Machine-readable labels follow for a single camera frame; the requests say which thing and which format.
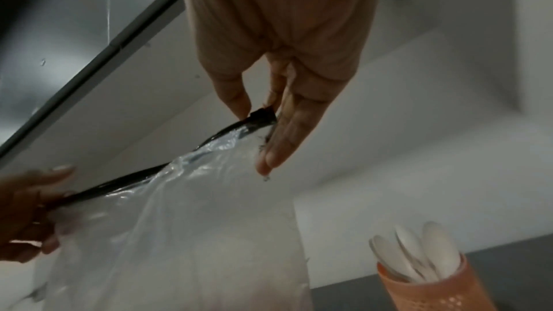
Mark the clear plastic zip bag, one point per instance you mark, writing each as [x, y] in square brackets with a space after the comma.
[185, 227]

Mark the person's left hand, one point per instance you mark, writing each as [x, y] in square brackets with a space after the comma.
[21, 207]

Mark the person's right hand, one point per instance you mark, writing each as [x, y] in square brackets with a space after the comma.
[281, 12]

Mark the white plastic spoon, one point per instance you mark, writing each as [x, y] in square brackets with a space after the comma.
[386, 251]
[410, 244]
[440, 244]

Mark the orange perforated cutlery holder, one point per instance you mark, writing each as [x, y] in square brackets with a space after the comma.
[436, 292]

